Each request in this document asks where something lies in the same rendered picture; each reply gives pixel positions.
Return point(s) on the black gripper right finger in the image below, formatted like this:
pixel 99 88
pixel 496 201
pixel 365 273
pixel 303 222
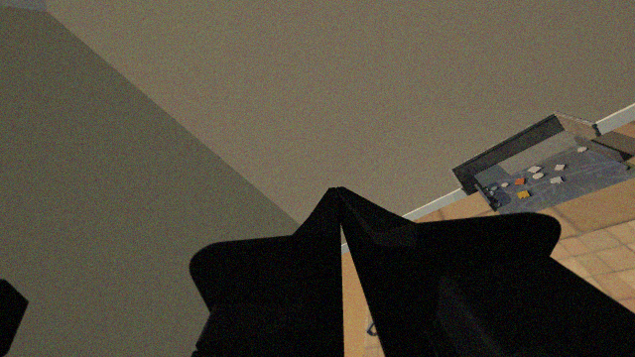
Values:
pixel 392 256

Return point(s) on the yellow square tile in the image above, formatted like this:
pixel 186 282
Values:
pixel 523 194

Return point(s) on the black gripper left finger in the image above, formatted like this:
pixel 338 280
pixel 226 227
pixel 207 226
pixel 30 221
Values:
pixel 306 262

